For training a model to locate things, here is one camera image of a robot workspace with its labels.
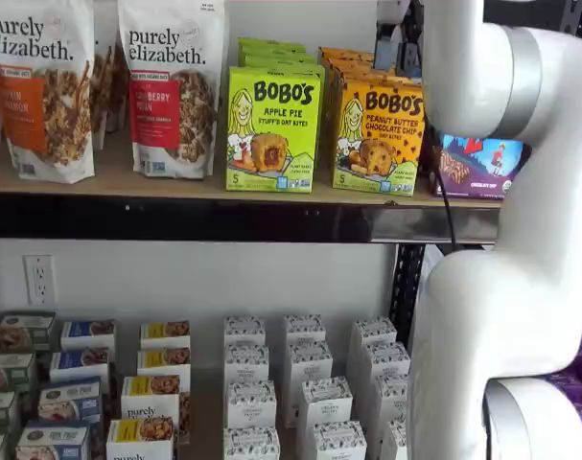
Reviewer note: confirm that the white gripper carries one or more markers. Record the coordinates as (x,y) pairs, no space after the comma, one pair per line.
(393,12)

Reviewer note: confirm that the orange Bobo's peanut butter box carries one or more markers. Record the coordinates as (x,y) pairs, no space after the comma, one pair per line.
(381,139)
(343,52)
(353,74)
(348,62)

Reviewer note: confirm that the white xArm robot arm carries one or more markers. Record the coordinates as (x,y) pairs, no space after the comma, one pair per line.
(463,72)

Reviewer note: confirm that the green Bobo's apple pie box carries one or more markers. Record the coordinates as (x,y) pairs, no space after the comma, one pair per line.
(276,53)
(271,44)
(281,62)
(273,129)

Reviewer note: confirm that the purple Zbar snack box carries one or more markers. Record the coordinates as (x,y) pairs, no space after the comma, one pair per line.
(477,167)

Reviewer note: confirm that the white floral print box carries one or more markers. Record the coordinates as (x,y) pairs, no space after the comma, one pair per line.
(338,441)
(395,441)
(372,330)
(325,402)
(245,329)
(386,359)
(251,443)
(391,397)
(246,361)
(249,405)
(309,359)
(305,328)

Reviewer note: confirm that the black metal shelf beam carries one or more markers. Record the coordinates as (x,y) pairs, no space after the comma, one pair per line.
(175,218)

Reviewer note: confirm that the wooden shelf board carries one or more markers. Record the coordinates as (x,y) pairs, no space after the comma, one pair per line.
(113,184)

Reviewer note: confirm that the yellow label granola box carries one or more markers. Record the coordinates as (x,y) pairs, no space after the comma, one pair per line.
(163,361)
(139,438)
(166,331)
(149,397)

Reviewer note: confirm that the blue label granola box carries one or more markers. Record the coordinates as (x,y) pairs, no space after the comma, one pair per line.
(53,441)
(79,361)
(70,400)
(86,333)

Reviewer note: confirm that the orange label granola bag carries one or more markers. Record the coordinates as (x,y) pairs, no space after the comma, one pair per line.
(41,96)
(100,96)

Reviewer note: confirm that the white patterned-top cartons group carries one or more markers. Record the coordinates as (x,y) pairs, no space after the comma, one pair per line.
(206,421)

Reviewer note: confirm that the black perforated shelf post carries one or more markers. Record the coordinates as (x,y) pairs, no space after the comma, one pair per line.
(409,287)

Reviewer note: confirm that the white wall outlet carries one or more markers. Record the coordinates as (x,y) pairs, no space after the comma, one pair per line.
(39,280)

